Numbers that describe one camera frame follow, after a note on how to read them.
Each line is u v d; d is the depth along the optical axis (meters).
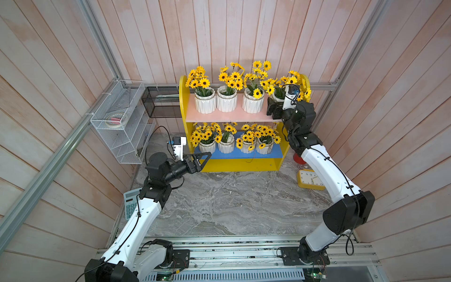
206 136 0.84
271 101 0.69
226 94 0.70
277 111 0.66
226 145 0.88
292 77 0.61
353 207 0.43
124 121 0.73
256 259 0.74
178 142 0.62
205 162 0.63
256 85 0.69
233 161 0.94
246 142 0.86
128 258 0.40
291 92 0.59
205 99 0.69
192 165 0.60
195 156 0.60
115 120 0.74
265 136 0.84
